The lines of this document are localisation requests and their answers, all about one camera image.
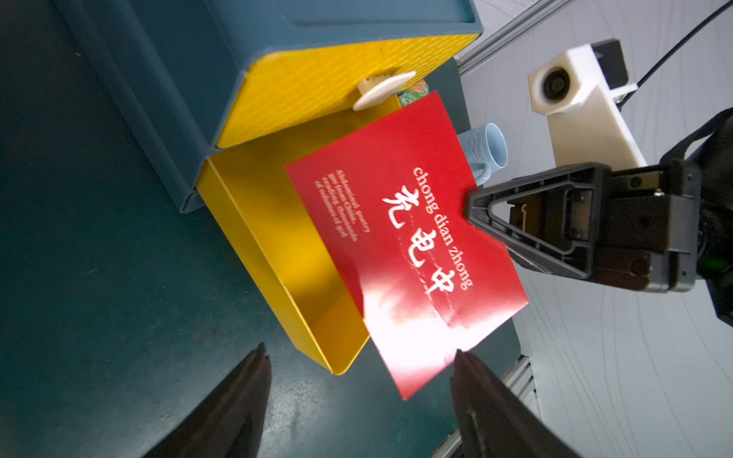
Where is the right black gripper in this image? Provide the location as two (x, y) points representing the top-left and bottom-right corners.
(464, 160), (702, 293)

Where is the light blue mug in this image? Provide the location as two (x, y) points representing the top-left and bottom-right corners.
(457, 123), (509, 186)

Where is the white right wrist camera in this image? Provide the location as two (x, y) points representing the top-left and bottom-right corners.
(529, 39), (647, 171)

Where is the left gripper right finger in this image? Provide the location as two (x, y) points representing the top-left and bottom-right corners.
(450, 350), (578, 457)

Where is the red postcard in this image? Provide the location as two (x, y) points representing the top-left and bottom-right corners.
(286, 94), (528, 398)

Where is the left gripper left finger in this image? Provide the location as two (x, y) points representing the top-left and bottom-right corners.
(146, 343), (272, 457)

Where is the teal drawer cabinet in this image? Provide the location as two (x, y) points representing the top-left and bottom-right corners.
(58, 1), (483, 213)

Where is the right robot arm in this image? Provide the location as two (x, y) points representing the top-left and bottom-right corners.
(464, 110), (732, 323)

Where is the green snack packet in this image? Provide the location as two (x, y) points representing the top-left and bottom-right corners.
(397, 79), (429, 108)

